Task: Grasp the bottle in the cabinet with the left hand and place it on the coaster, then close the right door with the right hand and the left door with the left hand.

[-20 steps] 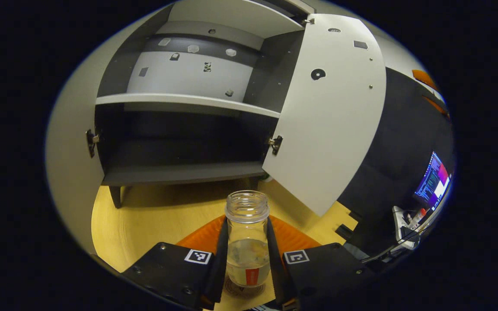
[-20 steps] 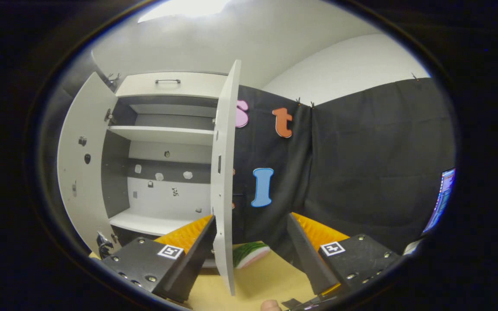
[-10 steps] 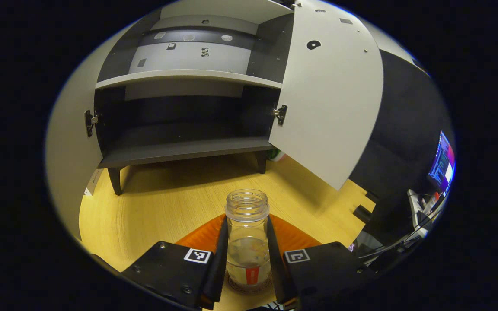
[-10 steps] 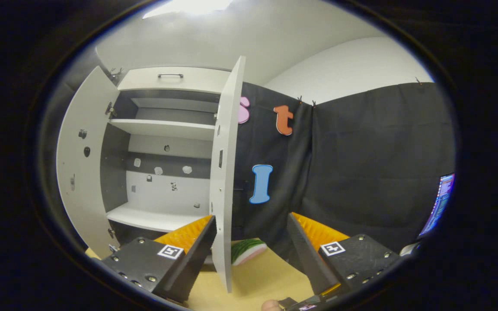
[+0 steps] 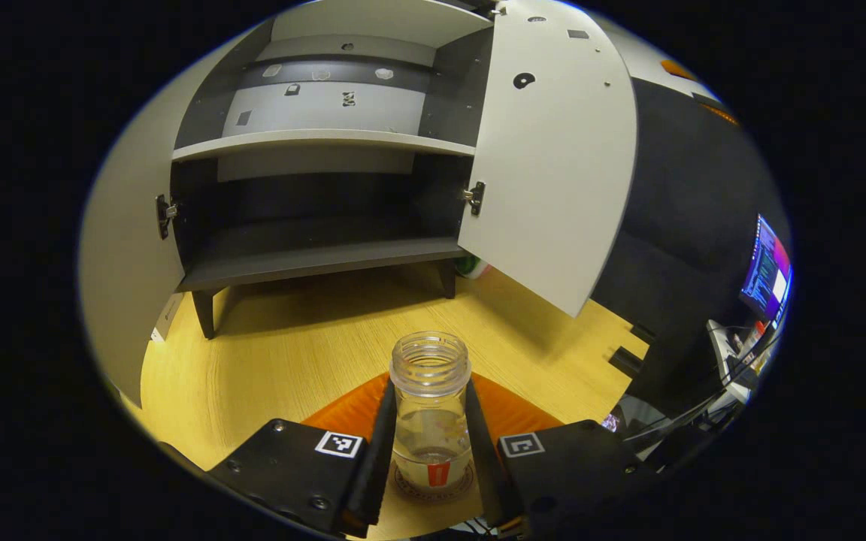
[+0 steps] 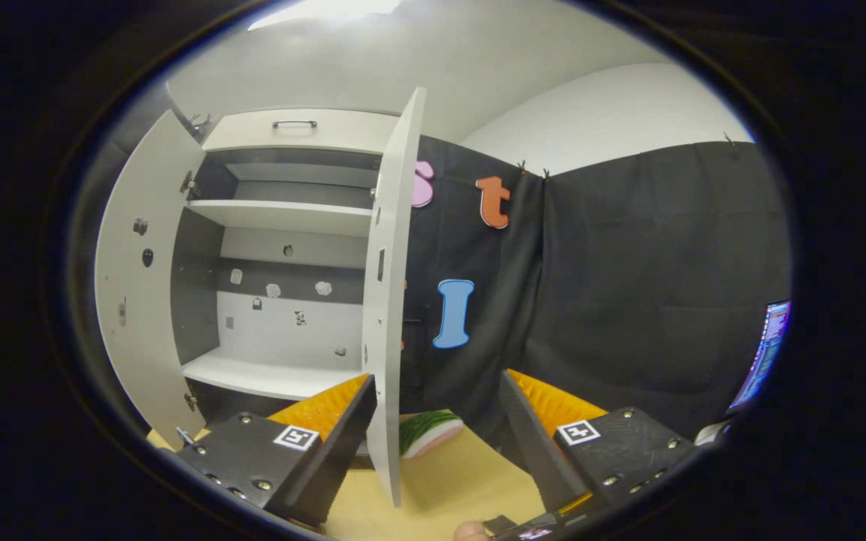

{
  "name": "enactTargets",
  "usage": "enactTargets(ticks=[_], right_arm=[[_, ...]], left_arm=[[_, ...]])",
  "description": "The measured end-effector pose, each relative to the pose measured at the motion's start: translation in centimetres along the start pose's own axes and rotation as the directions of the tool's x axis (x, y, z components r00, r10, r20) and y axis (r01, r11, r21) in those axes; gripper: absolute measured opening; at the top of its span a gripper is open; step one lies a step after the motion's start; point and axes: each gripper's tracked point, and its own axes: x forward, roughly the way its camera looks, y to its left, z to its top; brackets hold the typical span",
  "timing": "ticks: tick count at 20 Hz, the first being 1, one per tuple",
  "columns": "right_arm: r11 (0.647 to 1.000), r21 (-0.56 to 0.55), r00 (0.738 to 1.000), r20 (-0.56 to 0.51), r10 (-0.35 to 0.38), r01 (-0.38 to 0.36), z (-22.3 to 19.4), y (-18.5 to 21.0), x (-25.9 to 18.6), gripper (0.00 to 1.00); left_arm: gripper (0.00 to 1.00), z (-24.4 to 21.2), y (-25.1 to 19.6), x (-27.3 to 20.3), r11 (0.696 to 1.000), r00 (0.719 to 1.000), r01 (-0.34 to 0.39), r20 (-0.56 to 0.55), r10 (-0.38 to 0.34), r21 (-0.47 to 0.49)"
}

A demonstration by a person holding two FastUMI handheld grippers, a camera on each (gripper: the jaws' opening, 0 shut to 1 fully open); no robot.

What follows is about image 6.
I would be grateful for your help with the white drawer front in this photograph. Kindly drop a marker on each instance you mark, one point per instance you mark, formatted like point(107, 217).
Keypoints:
point(252, 135)

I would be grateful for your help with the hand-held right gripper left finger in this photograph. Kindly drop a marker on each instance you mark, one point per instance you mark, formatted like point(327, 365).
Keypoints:
point(339, 443)

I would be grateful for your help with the cabinet door with cat sticker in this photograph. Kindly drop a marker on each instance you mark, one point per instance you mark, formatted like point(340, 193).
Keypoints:
point(399, 188)

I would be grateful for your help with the white and grey cabinet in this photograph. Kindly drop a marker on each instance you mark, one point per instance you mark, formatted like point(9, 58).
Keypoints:
point(267, 330)

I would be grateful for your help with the watermelon slice toy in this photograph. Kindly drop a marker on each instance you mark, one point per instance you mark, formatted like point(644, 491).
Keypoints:
point(429, 434)

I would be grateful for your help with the ceiling light panel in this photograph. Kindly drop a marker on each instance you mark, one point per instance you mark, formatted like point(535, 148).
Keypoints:
point(320, 11)

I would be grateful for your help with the metal door hinge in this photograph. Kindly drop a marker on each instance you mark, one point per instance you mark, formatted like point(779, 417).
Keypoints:
point(190, 184)
point(189, 401)

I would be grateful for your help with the white flat item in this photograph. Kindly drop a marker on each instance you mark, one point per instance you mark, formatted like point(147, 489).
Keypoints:
point(713, 433)

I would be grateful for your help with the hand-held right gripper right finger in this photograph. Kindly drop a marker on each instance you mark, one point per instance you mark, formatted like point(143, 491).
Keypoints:
point(534, 443)

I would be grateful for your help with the computer monitor screen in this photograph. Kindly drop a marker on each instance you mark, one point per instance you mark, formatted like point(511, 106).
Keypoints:
point(764, 353)

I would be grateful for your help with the white cabinet shelf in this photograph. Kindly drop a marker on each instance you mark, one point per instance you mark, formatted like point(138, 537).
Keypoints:
point(290, 216)

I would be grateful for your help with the cabinet door with camera sticker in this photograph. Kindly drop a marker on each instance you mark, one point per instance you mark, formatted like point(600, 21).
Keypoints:
point(143, 353)

